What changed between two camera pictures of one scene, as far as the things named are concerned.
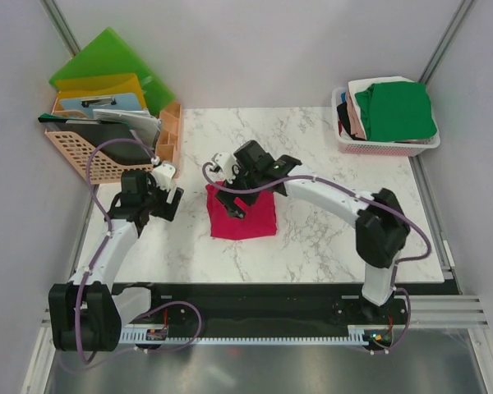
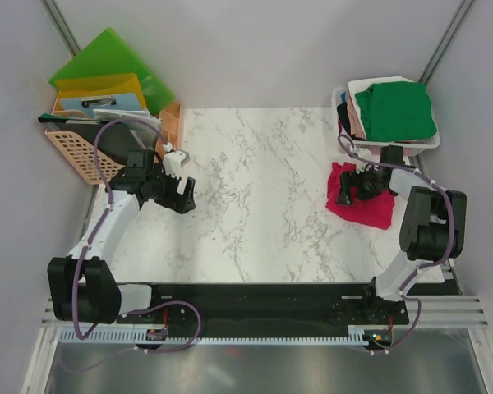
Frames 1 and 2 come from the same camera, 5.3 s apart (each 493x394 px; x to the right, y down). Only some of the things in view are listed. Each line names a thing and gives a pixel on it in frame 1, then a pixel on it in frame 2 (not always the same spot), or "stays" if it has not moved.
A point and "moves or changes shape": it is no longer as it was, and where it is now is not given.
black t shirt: [343, 112] stays
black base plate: [278, 304] stays
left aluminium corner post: [56, 14] stays
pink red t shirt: [260, 217] moves or changes shape
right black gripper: [229, 196] → [347, 180]
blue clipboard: [88, 104] stays
